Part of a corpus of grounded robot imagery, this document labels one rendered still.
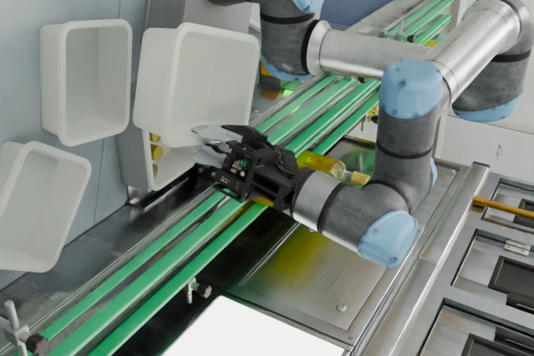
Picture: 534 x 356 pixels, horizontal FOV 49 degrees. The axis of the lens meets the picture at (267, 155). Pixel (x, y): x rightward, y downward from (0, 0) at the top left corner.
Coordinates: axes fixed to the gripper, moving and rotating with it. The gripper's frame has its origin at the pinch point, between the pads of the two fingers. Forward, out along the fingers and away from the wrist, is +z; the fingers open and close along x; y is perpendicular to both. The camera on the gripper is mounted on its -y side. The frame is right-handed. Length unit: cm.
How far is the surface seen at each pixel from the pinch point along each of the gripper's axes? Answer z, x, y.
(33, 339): 5.1, 32.7, 19.8
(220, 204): 14, 28, -39
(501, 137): 20, 81, -691
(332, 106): 18, 8, -96
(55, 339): 11.9, 43.1, 7.8
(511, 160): -1, 105, -700
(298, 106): 19, 7, -75
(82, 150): 33.1, 18.7, -10.8
